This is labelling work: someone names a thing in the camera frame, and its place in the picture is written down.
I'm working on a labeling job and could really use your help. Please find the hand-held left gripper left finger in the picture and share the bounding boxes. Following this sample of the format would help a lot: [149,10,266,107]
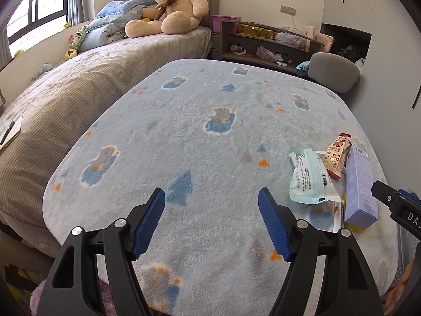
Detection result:
[36,187,166,316]

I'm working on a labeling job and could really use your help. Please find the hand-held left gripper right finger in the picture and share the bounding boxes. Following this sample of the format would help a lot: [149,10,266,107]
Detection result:
[258,187,385,316]

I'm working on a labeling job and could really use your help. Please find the purple cardboard box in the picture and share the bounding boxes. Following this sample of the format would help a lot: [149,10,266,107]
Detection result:
[344,145,379,229]

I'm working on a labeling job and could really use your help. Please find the patterned snack wrapper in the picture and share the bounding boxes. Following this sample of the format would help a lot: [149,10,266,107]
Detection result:
[323,132,352,180]

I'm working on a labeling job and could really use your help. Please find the green wet wipe packet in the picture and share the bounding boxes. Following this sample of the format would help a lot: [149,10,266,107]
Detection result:
[288,148,341,205]

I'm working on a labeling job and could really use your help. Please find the light blue printed blanket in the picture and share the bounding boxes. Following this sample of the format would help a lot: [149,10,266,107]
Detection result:
[43,58,400,313]

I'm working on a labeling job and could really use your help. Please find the purple fluffy rug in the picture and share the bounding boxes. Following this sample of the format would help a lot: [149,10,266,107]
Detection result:
[29,278,109,316]

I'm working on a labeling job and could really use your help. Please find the grey padded chair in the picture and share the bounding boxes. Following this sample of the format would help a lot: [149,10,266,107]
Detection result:
[309,52,362,93]

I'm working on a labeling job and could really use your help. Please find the bed with beige bedspread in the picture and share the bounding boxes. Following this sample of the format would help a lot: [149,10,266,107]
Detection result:
[0,26,213,254]

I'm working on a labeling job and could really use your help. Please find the pink patterned book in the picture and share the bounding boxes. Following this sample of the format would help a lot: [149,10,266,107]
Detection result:
[320,33,334,53]

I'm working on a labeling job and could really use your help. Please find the white notebook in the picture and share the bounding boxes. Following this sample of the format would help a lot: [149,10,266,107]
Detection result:
[0,116,23,154]

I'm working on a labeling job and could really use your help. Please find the black pen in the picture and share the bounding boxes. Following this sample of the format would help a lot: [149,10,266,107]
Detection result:
[0,121,15,144]

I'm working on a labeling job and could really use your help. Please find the pink plastic bag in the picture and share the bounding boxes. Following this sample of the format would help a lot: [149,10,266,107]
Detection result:
[257,46,283,61]

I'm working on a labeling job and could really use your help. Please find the white plastic bag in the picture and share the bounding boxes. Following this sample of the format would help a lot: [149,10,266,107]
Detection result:
[274,28,308,47]

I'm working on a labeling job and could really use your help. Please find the grey shelf unit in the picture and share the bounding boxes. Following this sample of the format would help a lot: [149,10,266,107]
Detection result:
[210,20,331,76]

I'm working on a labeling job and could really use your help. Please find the gold foil packets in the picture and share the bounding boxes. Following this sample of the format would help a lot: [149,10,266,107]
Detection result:
[237,24,273,38]

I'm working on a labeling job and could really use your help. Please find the green and white plush toy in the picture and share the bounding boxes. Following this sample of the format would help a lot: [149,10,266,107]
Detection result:
[67,26,89,51]

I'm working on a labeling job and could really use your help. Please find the blue folded quilt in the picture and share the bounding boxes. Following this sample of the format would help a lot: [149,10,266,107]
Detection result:
[79,0,147,51]

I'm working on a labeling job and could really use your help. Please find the pink plastic box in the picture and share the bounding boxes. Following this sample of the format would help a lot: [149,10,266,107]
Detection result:
[210,15,239,33]

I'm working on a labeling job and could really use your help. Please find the large tan teddy bear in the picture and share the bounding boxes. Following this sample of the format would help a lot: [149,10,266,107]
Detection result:
[124,0,210,38]

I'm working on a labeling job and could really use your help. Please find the window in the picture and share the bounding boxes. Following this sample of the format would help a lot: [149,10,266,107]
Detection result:
[7,0,69,56]

